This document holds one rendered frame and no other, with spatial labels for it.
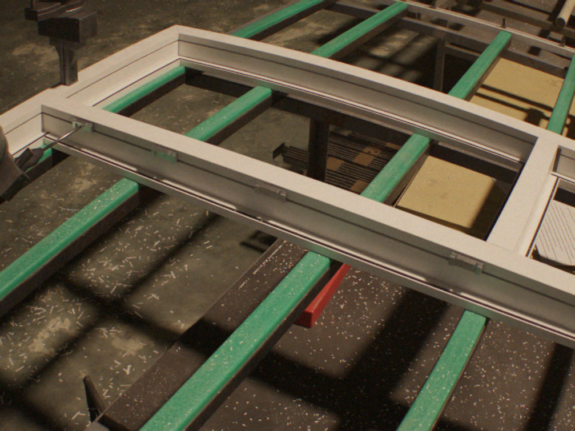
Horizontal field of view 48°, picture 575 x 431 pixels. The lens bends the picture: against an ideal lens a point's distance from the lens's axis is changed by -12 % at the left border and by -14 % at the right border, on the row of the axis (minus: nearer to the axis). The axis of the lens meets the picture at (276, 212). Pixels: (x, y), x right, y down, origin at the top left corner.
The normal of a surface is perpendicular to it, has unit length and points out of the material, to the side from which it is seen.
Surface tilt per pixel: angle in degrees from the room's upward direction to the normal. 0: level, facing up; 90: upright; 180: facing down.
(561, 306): 90
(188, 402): 0
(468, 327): 0
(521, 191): 0
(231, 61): 90
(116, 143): 90
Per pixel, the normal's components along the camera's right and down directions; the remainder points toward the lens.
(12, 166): 0.08, -0.13
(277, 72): -0.52, 0.47
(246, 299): 0.04, -0.83
